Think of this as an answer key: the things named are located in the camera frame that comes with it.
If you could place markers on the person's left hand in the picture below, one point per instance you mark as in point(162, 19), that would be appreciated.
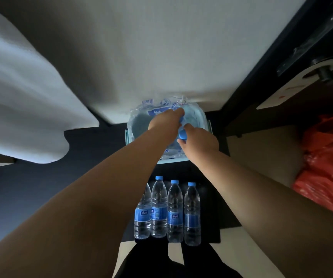
point(166, 123)

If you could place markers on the person's right hand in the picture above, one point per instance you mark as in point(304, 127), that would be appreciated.
point(202, 143)

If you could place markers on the clear water bottle blue cap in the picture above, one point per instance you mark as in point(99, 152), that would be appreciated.
point(183, 135)
point(158, 214)
point(175, 220)
point(192, 222)
point(181, 120)
point(142, 225)

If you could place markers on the light blue plastic basket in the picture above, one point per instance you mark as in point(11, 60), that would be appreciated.
point(173, 161)

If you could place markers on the black tray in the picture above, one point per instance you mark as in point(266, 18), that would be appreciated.
point(211, 217)

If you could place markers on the person's left forearm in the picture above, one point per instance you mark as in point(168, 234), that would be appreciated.
point(82, 205)

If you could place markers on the person's right forearm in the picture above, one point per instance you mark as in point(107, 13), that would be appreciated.
point(279, 217)

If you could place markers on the person's black clothing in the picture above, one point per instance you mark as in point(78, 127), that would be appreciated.
point(146, 263)

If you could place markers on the black door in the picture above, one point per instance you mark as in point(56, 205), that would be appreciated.
point(256, 83)

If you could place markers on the white door hanger sign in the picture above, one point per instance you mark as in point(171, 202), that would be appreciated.
point(288, 89)

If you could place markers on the red plastic bag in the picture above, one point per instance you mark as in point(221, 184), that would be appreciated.
point(325, 133)
point(322, 185)

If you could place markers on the metal door lock plate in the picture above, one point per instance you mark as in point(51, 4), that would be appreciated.
point(305, 49)

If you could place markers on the black table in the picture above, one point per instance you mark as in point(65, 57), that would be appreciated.
point(39, 185)

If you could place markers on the white hanging cloth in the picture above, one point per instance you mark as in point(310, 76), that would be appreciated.
point(24, 107)

